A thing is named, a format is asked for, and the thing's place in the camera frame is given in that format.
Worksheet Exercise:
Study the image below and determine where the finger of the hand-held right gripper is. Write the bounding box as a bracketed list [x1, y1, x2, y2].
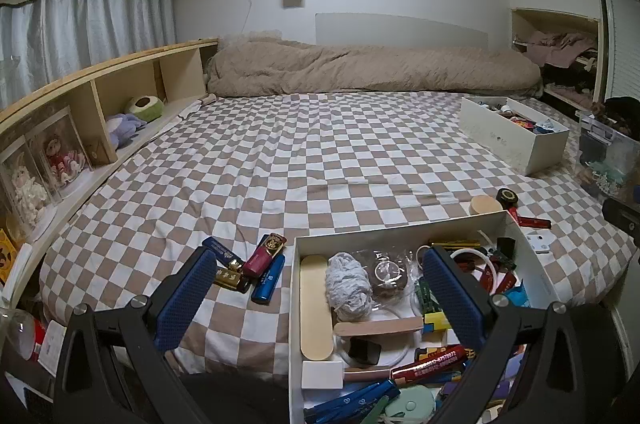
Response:
[602, 199, 640, 251]

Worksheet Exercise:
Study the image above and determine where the clear box with red doll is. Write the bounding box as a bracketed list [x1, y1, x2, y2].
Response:
[27, 106, 94, 201]

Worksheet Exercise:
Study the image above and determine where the white headboard panel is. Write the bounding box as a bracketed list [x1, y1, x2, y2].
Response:
[315, 12, 489, 51]

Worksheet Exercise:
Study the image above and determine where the white louvered door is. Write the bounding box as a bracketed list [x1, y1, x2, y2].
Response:
[599, 0, 640, 102]

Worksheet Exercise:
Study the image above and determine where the grey yarn ball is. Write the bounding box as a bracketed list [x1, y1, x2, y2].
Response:
[326, 252, 372, 323]

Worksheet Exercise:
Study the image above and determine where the white cable ring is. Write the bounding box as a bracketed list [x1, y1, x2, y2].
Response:
[450, 246, 501, 295]

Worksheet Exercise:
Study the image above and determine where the pile of pink clothes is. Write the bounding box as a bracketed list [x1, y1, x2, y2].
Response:
[515, 30, 599, 70]

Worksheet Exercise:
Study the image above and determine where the clear plastic storage bin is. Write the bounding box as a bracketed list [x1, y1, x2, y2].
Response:
[575, 109, 640, 201]

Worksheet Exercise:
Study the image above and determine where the purple plush toy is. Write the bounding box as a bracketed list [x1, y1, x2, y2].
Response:
[104, 113, 147, 149]

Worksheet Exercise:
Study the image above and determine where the clear box with white bunny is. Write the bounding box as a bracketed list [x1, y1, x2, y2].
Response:
[0, 139, 59, 235]

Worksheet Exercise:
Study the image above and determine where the wooden bedside shelf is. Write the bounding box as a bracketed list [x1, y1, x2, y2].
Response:
[0, 38, 221, 305]

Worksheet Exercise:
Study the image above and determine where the clear plastic bag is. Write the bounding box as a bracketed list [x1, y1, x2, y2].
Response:
[367, 248, 426, 303]

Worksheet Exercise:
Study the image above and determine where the mint green round device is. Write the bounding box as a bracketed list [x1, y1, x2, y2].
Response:
[385, 384, 436, 420]

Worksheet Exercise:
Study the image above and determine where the oval wooden board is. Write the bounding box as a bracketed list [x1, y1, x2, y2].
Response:
[300, 255, 335, 363]

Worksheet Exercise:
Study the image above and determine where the long white cardboard box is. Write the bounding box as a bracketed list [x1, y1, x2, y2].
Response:
[459, 96, 571, 177]

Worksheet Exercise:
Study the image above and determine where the beige quilt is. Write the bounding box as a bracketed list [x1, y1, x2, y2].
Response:
[205, 31, 544, 98]

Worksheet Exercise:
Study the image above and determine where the dark navy lighter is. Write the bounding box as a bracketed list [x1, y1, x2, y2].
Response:
[202, 239, 237, 261]

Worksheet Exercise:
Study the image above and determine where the pink nail file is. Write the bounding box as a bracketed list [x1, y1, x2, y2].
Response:
[334, 316, 425, 339]

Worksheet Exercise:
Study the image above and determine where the blue tissue packet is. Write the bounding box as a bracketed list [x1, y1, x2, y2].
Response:
[507, 281, 534, 307]

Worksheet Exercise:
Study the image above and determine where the bright blue lighter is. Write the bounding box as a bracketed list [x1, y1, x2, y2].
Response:
[251, 254, 286, 303]

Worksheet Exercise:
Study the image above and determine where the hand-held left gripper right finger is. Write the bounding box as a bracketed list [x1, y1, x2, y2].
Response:
[422, 245, 630, 424]

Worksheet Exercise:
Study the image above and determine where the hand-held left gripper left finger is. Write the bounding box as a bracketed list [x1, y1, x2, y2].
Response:
[52, 248, 218, 424]

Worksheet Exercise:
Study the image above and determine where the green tape roll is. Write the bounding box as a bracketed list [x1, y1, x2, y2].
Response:
[125, 96, 166, 123]

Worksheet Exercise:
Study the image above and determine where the small white box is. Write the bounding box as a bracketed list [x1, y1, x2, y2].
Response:
[301, 361, 344, 390]

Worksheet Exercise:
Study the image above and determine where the pale blue curtain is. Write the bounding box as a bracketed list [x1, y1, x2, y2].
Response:
[0, 0, 178, 109]

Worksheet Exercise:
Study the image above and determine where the round wooden lid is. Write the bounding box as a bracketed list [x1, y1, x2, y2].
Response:
[469, 195, 504, 217]

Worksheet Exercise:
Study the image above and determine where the pile of colourful packets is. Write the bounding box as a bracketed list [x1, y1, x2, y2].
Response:
[475, 100, 557, 135]

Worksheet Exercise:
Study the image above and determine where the maroon lighter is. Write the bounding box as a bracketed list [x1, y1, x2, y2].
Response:
[242, 234, 287, 277]

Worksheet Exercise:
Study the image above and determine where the red printed lighter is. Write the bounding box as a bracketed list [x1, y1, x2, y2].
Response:
[390, 345, 469, 380]

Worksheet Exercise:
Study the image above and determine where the large white cardboard box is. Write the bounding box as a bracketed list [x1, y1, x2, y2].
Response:
[289, 210, 562, 424]

